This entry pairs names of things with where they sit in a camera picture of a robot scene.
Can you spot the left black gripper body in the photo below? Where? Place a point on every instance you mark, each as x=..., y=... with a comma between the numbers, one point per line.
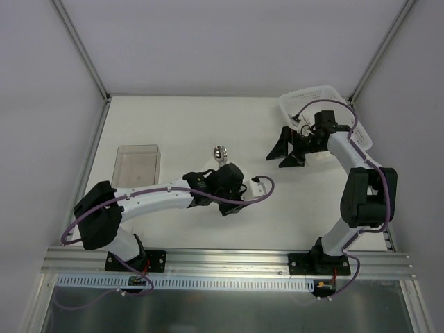
x=229, y=207

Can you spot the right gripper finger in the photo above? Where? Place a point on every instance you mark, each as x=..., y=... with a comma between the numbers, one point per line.
x=293, y=161
x=281, y=148

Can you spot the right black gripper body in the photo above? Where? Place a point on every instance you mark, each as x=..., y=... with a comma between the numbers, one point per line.
x=298, y=146

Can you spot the white paper napkin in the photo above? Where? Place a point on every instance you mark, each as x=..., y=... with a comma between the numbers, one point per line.
x=229, y=174

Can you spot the black handled steel spoon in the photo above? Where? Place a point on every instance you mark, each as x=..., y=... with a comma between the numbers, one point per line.
x=218, y=155

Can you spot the black handled steel fork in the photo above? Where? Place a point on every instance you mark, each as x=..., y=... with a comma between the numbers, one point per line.
x=224, y=155

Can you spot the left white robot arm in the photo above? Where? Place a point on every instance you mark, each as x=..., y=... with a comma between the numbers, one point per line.
x=104, y=209

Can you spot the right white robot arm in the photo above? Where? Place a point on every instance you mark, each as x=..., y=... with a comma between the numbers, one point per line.
x=368, y=200

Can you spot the silver utensil in basket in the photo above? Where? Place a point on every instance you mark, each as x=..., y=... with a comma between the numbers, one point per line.
x=305, y=121

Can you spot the white perforated plastic basket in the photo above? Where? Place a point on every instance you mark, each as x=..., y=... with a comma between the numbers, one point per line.
x=311, y=100

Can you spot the clear smoky plastic box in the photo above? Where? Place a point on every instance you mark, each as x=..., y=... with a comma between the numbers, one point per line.
x=136, y=166

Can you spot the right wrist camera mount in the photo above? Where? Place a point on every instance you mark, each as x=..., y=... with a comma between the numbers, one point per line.
x=301, y=130

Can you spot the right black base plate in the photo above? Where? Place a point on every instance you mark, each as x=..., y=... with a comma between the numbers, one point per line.
x=306, y=264

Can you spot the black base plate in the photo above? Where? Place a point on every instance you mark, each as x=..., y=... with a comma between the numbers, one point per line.
x=306, y=264
x=153, y=261

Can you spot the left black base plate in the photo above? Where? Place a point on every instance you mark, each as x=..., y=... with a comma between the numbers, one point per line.
x=153, y=261

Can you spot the white slotted cable duct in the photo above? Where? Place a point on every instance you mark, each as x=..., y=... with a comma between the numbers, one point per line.
x=285, y=284

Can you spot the aluminium mounting rail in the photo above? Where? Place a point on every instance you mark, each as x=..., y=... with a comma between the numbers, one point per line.
x=374, y=265

